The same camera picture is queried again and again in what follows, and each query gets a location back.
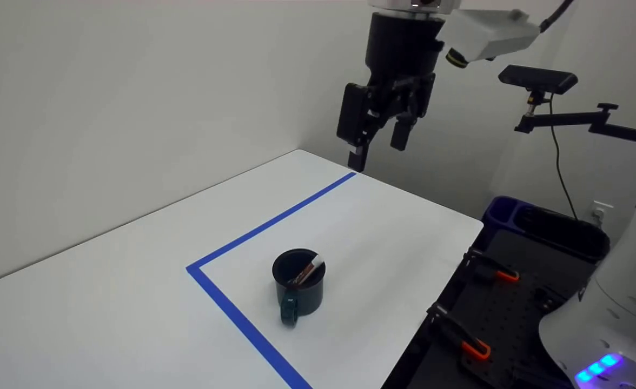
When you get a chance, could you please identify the red Expo marker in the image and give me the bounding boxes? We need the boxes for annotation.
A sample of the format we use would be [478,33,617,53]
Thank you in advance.
[290,253,326,291]

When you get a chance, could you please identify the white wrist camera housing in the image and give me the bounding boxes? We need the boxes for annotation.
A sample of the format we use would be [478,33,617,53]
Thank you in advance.
[435,7,545,72]

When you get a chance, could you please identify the black clamp with orange handle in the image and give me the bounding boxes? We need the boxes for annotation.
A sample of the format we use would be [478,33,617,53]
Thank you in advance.
[462,246,523,288]
[425,300,496,364]

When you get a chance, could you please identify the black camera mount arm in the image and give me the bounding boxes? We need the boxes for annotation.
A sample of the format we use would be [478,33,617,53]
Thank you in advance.
[513,103,636,150]

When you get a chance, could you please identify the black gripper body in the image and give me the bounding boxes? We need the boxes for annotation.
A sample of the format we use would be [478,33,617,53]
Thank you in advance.
[363,11,448,90]

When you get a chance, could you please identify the blue plastic bin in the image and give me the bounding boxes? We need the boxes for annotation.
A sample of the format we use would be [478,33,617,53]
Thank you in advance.
[481,194,611,264]

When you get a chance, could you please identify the black side table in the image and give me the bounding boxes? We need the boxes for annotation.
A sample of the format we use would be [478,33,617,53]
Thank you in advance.
[381,228,609,389]

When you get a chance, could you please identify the dark speckled mug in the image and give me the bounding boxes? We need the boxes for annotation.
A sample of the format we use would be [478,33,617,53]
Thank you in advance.
[270,246,329,328]

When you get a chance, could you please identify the black stereo camera bar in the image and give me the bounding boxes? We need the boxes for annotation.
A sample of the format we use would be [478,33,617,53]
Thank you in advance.
[496,63,579,97]

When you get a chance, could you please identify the blue tape line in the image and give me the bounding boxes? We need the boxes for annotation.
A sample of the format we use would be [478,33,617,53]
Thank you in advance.
[184,171,359,389]

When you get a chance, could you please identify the thin black hanging cable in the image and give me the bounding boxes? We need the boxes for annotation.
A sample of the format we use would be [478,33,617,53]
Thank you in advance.
[545,93,582,221]

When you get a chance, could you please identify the black camera cable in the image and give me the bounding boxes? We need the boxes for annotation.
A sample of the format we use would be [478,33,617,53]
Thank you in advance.
[538,0,578,36]

